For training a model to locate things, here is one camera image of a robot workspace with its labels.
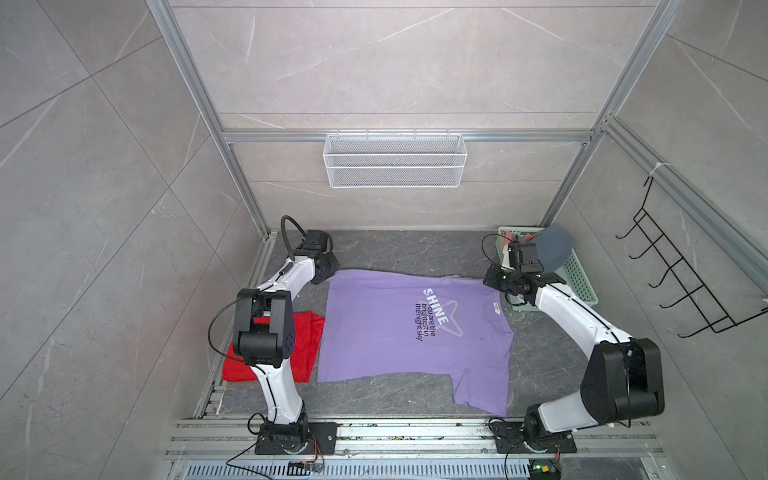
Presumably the purple t shirt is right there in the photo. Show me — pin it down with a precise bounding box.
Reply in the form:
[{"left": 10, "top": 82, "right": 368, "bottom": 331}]
[{"left": 318, "top": 270, "right": 514, "bottom": 416}]

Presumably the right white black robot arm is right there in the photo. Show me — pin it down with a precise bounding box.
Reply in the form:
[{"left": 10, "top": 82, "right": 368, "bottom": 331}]
[{"left": 484, "top": 265, "right": 665, "bottom": 441}]

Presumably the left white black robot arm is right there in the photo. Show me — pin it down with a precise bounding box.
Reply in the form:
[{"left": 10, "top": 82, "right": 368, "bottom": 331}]
[{"left": 231, "top": 230, "right": 340, "bottom": 427}]

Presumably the green plastic basket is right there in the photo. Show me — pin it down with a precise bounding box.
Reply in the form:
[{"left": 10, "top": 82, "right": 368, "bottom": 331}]
[{"left": 495, "top": 226, "right": 598, "bottom": 306}]

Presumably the grey blue t shirt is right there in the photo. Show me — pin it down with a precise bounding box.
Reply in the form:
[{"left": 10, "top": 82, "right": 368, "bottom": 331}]
[{"left": 531, "top": 225, "right": 574, "bottom": 272}]

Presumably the pink red t shirt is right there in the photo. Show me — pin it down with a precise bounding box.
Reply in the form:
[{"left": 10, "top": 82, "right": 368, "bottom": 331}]
[{"left": 502, "top": 231, "right": 536, "bottom": 245}]

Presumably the red folded t shirt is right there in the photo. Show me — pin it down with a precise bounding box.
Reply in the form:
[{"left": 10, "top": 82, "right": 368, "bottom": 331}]
[{"left": 221, "top": 311, "right": 325, "bottom": 383}]

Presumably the green power connector box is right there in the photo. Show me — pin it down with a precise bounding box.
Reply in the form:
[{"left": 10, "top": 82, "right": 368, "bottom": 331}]
[{"left": 529, "top": 460, "right": 562, "bottom": 480}]

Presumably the small circuit board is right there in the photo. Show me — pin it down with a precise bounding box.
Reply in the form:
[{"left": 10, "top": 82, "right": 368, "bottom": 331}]
[{"left": 288, "top": 461, "right": 324, "bottom": 475}]

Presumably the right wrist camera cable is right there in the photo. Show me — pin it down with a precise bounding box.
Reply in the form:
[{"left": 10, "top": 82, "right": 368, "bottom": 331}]
[{"left": 481, "top": 232, "right": 511, "bottom": 271}]

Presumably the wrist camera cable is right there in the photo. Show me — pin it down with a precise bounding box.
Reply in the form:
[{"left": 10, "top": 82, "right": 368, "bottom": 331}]
[
  {"left": 481, "top": 232, "right": 511, "bottom": 271},
  {"left": 280, "top": 215, "right": 308, "bottom": 262}
]

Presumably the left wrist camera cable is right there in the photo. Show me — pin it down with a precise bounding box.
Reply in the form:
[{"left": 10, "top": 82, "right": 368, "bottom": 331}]
[{"left": 280, "top": 215, "right": 308, "bottom": 262}]

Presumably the white wire mesh basket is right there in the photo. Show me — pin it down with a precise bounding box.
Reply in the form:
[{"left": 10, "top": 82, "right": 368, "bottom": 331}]
[{"left": 323, "top": 133, "right": 468, "bottom": 189}]

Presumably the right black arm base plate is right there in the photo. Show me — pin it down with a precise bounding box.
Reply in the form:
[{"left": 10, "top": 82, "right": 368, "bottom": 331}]
[{"left": 487, "top": 417, "right": 577, "bottom": 454}]

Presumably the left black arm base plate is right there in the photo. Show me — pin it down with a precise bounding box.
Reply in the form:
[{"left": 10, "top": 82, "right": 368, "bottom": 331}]
[{"left": 255, "top": 422, "right": 339, "bottom": 455}]

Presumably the black wire hook rack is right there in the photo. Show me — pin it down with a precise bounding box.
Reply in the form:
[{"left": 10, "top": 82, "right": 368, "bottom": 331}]
[{"left": 615, "top": 176, "right": 767, "bottom": 339}]

